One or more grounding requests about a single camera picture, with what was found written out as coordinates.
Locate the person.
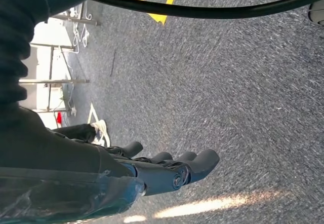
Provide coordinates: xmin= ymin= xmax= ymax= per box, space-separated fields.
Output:
xmin=53 ymin=118 xmax=112 ymax=148

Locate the metal frame desk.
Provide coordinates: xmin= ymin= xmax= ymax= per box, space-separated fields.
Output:
xmin=19 ymin=1 xmax=101 ymax=129

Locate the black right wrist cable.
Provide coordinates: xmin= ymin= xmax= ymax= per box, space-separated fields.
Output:
xmin=90 ymin=0 xmax=324 ymax=20

